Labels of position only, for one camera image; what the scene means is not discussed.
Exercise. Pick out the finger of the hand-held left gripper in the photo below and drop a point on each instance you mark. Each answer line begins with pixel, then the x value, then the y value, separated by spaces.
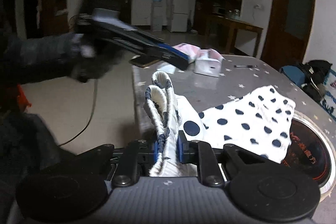
pixel 157 47
pixel 136 50

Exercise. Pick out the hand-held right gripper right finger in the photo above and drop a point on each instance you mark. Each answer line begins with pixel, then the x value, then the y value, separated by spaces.
pixel 181 149

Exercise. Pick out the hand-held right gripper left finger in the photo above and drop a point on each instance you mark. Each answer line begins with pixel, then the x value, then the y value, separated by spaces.
pixel 157 149

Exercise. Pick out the white polka dot pants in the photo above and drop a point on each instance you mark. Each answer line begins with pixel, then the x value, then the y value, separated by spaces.
pixel 236 119

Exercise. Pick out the person's left forearm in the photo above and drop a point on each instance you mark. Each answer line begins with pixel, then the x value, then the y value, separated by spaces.
pixel 36 56

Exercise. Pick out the person's left hand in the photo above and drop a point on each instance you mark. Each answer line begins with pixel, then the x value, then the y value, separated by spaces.
pixel 94 58

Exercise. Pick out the smartphone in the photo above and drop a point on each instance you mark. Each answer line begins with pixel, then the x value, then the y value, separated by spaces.
pixel 143 61

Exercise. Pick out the water dispenser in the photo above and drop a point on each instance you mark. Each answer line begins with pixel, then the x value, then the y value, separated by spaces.
pixel 157 10

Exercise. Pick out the white refrigerator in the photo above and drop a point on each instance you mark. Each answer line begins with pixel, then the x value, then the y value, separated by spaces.
pixel 180 10

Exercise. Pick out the white tissue pack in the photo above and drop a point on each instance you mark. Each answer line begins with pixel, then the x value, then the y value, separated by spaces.
pixel 208 64

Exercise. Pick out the grey star-print tablecloth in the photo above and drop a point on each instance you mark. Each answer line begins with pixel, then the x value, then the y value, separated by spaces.
pixel 210 87

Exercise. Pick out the brown wooden desk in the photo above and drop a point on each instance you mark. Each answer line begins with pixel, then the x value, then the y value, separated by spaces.
pixel 236 27

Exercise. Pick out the black pen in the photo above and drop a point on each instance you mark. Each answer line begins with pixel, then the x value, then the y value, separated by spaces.
pixel 245 66

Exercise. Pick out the person's dark clothing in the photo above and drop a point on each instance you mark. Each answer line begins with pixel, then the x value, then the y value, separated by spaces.
pixel 29 155

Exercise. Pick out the round black induction cooker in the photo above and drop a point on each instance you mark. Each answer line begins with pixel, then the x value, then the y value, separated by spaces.
pixel 312 150

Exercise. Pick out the brown wooden door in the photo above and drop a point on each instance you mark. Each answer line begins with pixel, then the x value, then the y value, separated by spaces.
pixel 291 19

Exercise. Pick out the black bag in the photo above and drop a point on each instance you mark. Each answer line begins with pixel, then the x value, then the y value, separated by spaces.
pixel 313 77

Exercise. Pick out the butterfly print pillow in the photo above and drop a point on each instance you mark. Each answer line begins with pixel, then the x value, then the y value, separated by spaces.
pixel 330 98

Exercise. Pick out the white wall socket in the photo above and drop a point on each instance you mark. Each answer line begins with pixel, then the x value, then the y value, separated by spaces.
pixel 259 6

